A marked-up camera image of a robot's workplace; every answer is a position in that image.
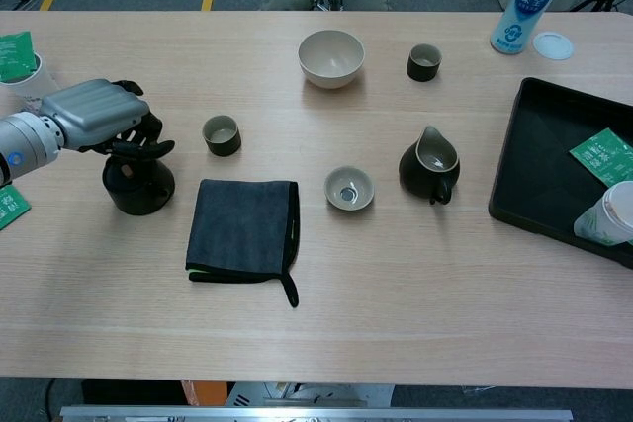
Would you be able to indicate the dark cylindrical teacup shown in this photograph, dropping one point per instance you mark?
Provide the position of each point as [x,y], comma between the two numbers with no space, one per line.
[423,71]
[222,143]

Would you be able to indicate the white bottle with blue label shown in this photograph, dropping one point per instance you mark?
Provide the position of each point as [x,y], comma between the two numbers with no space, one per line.
[524,2]

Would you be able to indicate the white round lid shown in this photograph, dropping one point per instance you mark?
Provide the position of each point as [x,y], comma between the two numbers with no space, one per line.
[553,45]

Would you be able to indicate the leaf printed paper cup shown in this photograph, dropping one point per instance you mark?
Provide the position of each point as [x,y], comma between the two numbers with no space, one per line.
[613,214]

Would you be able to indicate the black teapot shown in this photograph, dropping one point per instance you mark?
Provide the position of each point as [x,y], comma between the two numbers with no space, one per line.
[136,190]

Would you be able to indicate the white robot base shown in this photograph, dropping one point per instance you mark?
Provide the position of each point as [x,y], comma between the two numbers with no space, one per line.
[306,395]

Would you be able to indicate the dark grey folded cloth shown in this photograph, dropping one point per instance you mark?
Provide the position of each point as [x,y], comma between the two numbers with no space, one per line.
[237,229]

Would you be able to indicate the plain white paper cup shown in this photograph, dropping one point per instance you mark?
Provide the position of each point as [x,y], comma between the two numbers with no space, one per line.
[42,83]

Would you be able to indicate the large beige bowl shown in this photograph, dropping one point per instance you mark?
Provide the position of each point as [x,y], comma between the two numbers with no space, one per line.
[330,59]

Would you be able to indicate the orange brown object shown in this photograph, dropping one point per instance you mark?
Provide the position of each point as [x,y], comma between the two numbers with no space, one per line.
[203,392]

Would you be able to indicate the black plastic tray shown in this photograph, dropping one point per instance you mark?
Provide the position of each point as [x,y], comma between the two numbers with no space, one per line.
[539,170]

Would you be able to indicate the aluminium profile rail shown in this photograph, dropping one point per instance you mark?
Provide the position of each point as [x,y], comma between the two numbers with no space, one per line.
[316,414]

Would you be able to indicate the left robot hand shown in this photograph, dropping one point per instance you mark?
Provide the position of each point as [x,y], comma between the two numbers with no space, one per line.
[94,110]

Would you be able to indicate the green tea packet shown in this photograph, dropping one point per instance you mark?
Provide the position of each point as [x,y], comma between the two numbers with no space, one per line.
[10,207]
[601,157]
[15,56]

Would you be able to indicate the dark ceramic pitcher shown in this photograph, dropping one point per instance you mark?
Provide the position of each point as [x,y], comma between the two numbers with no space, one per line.
[415,175]

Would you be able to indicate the small shallow beige teacup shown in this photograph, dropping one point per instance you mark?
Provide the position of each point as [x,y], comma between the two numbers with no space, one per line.
[348,190]

